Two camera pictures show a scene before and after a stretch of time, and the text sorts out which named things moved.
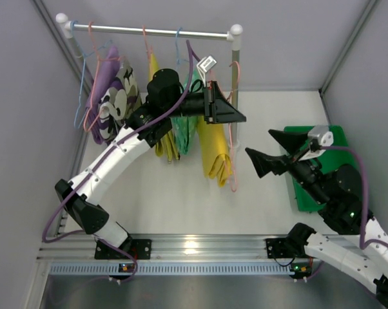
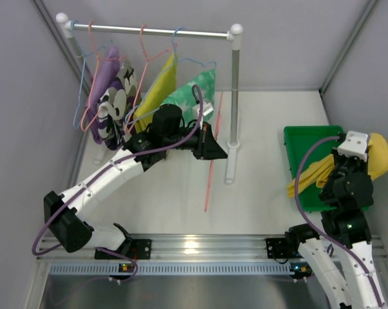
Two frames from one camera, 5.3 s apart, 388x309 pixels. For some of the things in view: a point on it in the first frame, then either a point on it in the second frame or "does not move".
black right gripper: (294, 158) -> (339, 168)
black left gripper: (209, 103) -> (201, 143)
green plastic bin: (338, 154) does not move
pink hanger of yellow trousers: (232, 157) -> (211, 165)
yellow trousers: (215, 150) -> (316, 174)
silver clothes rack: (234, 35) does not move
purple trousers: (107, 73) does not move
